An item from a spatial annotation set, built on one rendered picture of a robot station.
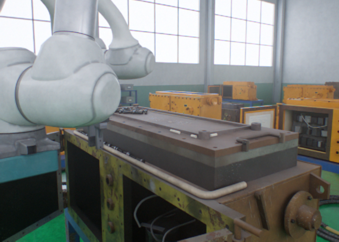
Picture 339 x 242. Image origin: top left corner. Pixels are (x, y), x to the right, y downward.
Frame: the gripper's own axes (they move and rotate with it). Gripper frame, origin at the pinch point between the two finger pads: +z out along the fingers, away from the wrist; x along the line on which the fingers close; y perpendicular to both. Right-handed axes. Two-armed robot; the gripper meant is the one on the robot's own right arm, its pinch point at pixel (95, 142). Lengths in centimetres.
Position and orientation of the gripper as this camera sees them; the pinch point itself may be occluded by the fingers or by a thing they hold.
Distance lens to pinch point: 111.3
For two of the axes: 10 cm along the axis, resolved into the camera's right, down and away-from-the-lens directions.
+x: 6.9, 1.0, -7.2
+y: -7.3, 0.9, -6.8
